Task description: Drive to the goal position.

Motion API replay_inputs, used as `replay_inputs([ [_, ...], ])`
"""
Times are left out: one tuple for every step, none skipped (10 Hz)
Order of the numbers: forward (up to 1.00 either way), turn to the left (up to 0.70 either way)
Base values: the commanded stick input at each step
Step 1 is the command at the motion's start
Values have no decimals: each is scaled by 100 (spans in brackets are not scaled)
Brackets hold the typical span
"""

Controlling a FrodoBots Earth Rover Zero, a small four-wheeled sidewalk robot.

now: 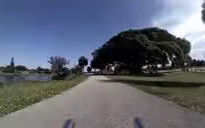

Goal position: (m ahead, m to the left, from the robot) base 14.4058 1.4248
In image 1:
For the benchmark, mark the dark bush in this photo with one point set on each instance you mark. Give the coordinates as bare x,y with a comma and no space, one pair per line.
60,74

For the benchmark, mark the grass strip beside pond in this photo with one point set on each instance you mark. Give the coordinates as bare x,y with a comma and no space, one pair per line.
20,95

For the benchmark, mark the large broad dark tree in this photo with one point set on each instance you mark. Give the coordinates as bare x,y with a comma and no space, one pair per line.
140,50

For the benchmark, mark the grey asphalt path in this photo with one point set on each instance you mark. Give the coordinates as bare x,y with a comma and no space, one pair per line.
100,103

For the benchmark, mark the small round-crowned tree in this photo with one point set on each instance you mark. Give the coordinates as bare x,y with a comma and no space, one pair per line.
83,61

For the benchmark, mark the pond water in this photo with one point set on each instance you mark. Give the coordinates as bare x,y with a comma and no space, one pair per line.
20,78

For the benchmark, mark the grass field with shade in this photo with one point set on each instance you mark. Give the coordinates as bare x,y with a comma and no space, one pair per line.
183,88

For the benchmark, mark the robot's own part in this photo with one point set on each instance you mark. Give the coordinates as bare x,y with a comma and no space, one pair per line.
69,124
138,123

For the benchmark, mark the bare pinkish tree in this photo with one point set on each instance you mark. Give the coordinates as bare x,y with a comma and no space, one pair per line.
58,62

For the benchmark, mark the row of distant trees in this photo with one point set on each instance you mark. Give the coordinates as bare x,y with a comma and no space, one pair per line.
20,68

